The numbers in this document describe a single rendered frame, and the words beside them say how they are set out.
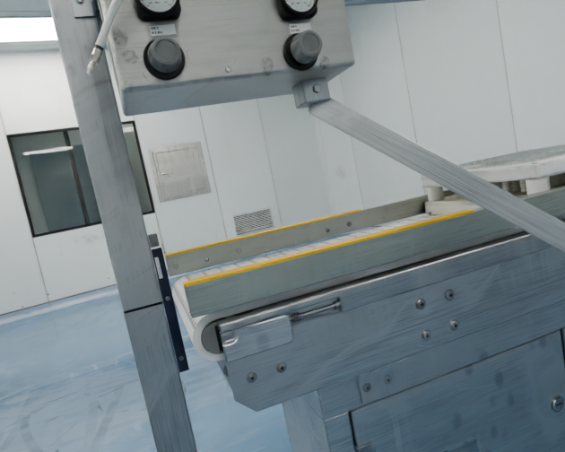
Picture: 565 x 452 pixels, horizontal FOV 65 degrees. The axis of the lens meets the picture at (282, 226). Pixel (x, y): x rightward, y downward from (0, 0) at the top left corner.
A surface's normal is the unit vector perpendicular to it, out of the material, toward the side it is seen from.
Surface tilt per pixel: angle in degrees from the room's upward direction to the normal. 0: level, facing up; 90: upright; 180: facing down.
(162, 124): 90
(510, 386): 90
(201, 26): 90
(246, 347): 90
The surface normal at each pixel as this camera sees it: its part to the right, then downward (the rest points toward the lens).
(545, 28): -0.88, 0.22
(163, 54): 0.32, 0.04
